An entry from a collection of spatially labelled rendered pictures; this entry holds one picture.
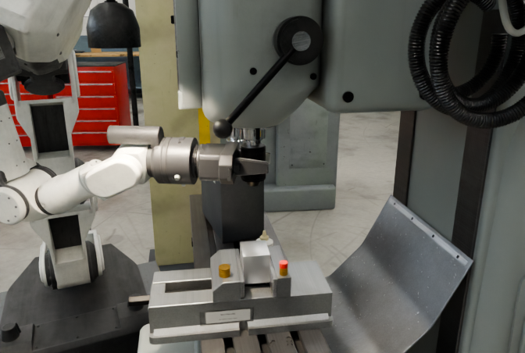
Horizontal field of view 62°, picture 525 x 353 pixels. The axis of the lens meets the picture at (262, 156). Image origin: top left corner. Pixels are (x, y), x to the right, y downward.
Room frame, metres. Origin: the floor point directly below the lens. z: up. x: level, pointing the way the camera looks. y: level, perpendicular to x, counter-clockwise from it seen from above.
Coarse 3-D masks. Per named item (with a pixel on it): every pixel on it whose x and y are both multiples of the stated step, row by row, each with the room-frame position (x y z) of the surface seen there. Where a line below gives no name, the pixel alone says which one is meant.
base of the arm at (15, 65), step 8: (0, 24) 0.88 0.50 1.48; (0, 32) 0.87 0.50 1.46; (0, 40) 0.86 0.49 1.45; (8, 40) 0.88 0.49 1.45; (0, 48) 0.85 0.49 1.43; (8, 48) 0.87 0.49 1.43; (0, 56) 0.85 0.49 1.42; (8, 56) 0.87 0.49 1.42; (0, 64) 0.84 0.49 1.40; (8, 64) 0.86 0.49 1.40; (16, 64) 0.88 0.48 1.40; (0, 72) 0.84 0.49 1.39; (8, 72) 0.86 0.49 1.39; (16, 72) 0.88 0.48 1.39; (0, 80) 0.84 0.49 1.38
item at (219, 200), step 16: (240, 176) 1.07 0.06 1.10; (208, 192) 1.17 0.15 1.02; (224, 192) 1.05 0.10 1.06; (240, 192) 1.06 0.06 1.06; (256, 192) 1.08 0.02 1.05; (208, 208) 1.18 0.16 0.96; (224, 208) 1.05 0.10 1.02; (240, 208) 1.06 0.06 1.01; (256, 208) 1.08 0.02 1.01; (224, 224) 1.05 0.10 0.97; (240, 224) 1.06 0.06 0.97; (256, 224) 1.08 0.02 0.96; (224, 240) 1.05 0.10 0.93; (240, 240) 1.06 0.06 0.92
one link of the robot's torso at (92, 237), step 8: (88, 232) 1.47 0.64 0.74; (96, 232) 1.48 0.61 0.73; (88, 240) 1.46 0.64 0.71; (96, 240) 1.41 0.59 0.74; (40, 248) 1.39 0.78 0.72; (96, 248) 1.36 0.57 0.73; (40, 256) 1.33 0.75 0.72; (96, 256) 1.34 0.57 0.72; (40, 264) 1.29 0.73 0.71; (40, 272) 1.27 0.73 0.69
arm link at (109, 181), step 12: (120, 156) 0.75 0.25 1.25; (132, 156) 0.75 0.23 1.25; (84, 168) 0.78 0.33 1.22; (96, 168) 0.75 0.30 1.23; (108, 168) 0.74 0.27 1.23; (120, 168) 0.74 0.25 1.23; (132, 168) 0.74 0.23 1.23; (84, 180) 0.76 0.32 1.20; (96, 180) 0.75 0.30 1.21; (108, 180) 0.75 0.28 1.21; (120, 180) 0.74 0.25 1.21; (132, 180) 0.74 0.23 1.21; (96, 192) 0.75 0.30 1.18; (108, 192) 0.75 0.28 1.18; (120, 192) 0.75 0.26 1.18
